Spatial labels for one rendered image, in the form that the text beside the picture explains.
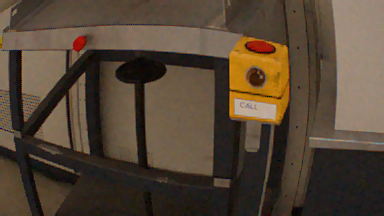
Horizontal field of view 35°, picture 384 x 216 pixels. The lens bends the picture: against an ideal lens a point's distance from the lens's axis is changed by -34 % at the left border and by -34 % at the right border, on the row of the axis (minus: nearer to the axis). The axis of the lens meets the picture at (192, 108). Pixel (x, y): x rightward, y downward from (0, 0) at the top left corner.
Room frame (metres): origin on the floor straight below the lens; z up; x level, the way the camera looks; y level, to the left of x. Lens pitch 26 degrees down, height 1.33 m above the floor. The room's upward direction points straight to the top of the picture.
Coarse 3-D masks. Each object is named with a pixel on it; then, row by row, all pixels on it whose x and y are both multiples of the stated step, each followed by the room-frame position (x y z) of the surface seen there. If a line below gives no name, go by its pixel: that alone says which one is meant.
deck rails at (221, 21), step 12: (24, 0) 1.55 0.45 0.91; (36, 0) 1.63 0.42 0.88; (48, 0) 1.68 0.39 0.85; (228, 0) 1.34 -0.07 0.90; (240, 0) 1.43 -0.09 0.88; (252, 0) 1.52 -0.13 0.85; (24, 12) 1.56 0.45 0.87; (36, 12) 1.58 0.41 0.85; (228, 12) 1.33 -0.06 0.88; (240, 12) 1.41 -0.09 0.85; (12, 24) 1.48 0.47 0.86; (216, 24) 1.33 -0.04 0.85; (228, 24) 1.33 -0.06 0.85
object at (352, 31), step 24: (336, 0) 1.12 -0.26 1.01; (360, 0) 1.11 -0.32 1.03; (336, 24) 1.12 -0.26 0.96; (360, 24) 1.11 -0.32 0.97; (336, 48) 1.12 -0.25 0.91; (360, 48) 1.11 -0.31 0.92; (336, 72) 1.28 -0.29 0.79; (360, 72) 1.11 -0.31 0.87; (336, 96) 1.12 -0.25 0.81; (360, 96) 1.11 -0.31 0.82; (336, 120) 1.12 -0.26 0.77; (360, 120) 1.11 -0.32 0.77
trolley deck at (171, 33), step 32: (64, 0) 1.65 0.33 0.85; (96, 0) 1.58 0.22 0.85; (128, 0) 1.54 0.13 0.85; (160, 0) 1.51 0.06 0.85; (192, 0) 1.50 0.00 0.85; (256, 0) 1.54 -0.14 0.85; (32, 32) 1.44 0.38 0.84; (64, 32) 1.41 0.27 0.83; (96, 32) 1.38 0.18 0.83; (128, 32) 1.36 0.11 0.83; (160, 32) 1.34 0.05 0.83; (192, 32) 1.32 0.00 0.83; (224, 32) 1.31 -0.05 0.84; (256, 32) 1.40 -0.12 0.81
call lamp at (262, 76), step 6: (252, 66) 1.06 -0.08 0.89; (246, 72) 1.06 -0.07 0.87; (252, 72) 1.05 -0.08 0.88; (258, 72) 1.05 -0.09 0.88; (264, 72) 1.05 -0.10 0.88; (246, 78) 1.06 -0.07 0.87; (252, 78) 1.04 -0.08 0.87; (258, 78) 1.04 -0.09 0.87; (264, 78) 1.05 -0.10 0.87; (252, 84) 1.05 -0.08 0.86; (258, 84) 1.04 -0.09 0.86; (264, 84) 1.05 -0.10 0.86
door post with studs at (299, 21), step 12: (300, 0) 1.94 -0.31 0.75; (300, 12) 1.94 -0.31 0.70; (300, 24) 1.94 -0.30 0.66; (300, 36) 1.94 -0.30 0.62; (300, 48) 1.94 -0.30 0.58; (300, 60) 1.94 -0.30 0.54; (300, 72) 1.94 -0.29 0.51; (300, 84) 1.94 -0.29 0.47; (300, 96) 1.94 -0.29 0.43; (300, 108) 1.94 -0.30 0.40; (300, 120) 1.94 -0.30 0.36; (300, 132) 1.94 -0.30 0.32; (300, 144) 1.94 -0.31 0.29; (300, 156) 1.94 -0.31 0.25; (288, 180) 1.95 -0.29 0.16; (288, 192) 1.94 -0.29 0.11; (288, 204) 1.94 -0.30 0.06
